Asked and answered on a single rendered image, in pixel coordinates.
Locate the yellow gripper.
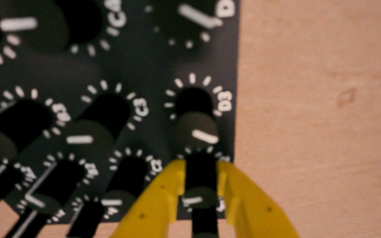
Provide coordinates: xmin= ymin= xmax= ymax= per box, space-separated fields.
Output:
xmin=108 ymin=160 xmax=301 ymax=238

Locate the black knob box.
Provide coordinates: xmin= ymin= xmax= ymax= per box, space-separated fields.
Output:
xmin=0 ymin=0 xmax=244 ymax=238

